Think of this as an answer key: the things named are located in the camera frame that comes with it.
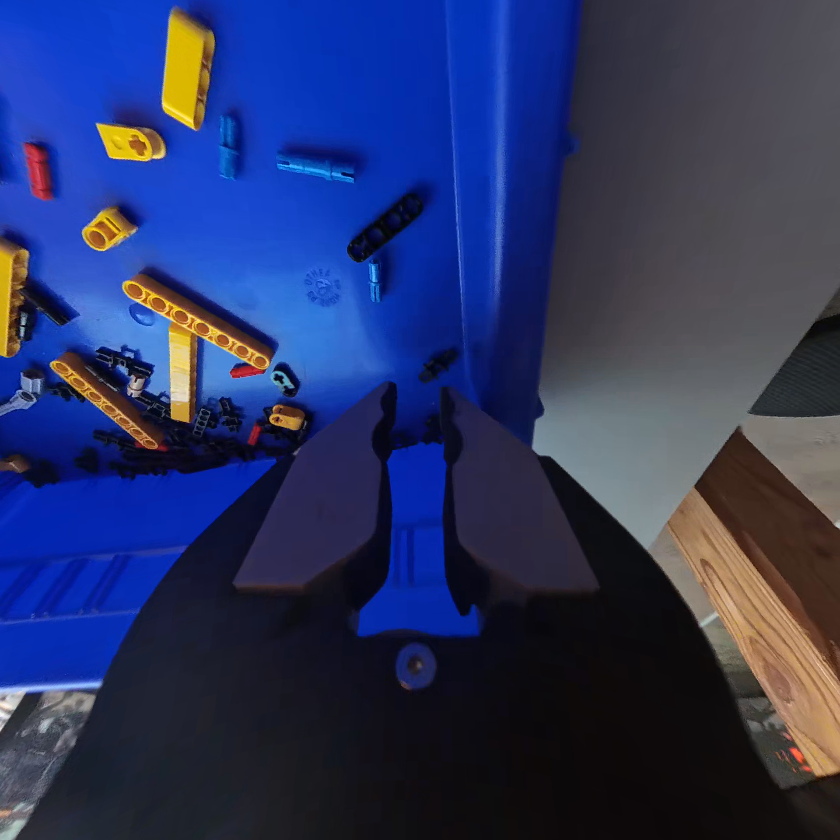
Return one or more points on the large yellow panel piece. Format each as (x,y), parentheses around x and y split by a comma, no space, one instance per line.
(10,295)

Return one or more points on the yellow round connector piece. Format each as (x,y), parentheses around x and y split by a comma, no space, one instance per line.
(105,231)

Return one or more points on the grey plastic connector piece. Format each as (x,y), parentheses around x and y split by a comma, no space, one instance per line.
(26,387)

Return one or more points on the brown plastic piece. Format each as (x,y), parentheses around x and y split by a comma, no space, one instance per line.
(13,464)

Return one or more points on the tan plastic pin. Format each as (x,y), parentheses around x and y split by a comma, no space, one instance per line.
(136,386)

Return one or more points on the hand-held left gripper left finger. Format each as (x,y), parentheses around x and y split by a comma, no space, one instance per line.
(315,505)

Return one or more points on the small yellow connector piece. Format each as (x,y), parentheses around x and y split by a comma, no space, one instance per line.
(287,417)

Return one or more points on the yellow cross-hole connector piece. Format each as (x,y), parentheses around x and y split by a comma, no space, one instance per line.
(131,143)

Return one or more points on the wide yellow plastic beam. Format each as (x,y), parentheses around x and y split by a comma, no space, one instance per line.
(187,65)

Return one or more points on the black plastic axle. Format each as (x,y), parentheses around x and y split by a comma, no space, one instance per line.
(46,306)

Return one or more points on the small blue plastic pin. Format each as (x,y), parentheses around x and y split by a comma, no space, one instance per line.
(375,281)

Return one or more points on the wooden beam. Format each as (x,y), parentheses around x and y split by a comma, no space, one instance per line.
(768,590)

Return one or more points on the long yellow plastic beam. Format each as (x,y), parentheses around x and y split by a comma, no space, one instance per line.
(105,400)
(197,321)

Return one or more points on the small red plastic piece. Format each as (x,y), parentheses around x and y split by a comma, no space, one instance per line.
(246,371)
(254,434)

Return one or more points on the dark grey chair seat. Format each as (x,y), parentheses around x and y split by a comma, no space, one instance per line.
(804,380)

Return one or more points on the black plastic beam with holes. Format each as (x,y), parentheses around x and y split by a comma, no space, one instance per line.
(387,226)

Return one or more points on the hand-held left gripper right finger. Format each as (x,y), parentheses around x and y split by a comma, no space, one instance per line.
(512,518)

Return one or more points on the black plastic pin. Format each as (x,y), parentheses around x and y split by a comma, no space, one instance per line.
(438,365)

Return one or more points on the long blue plastic pin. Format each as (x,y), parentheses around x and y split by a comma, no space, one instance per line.
(315,165)

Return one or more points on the black teal cross-hole piece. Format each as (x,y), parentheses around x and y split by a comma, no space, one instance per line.
(285,380)

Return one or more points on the pale yellow plastic beam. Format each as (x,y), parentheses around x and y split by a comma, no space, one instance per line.
(182,384)

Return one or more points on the blue plastic bin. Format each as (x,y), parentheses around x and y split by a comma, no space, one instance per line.
(315,85)

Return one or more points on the red plastic pin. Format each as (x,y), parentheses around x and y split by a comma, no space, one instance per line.
(38,172)

